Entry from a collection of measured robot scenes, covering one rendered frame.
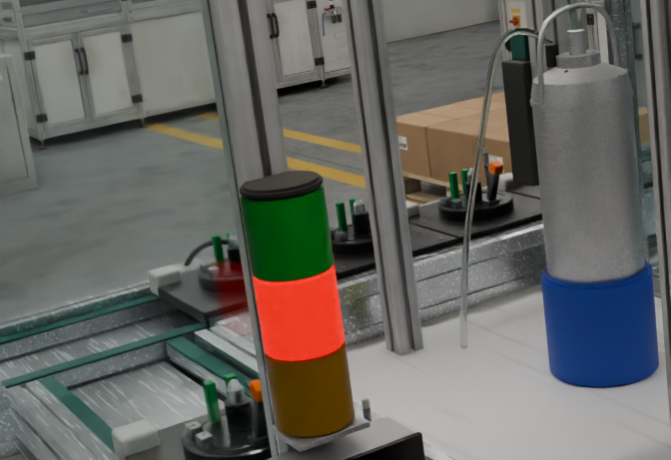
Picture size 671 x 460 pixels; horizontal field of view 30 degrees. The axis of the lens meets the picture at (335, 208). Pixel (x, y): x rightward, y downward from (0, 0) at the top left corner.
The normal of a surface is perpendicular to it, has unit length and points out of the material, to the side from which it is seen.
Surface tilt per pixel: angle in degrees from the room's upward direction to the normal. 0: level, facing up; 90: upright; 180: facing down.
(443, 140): 90
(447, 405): 0
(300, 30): 90
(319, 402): 90
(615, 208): 90
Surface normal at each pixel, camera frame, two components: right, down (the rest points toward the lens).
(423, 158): -0.87, 0.22
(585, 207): -0.22, 0.27
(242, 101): 0.49, 0.15
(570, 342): -0.66, 0.27
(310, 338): 0.22, 0.22
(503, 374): -0.13, -0.96
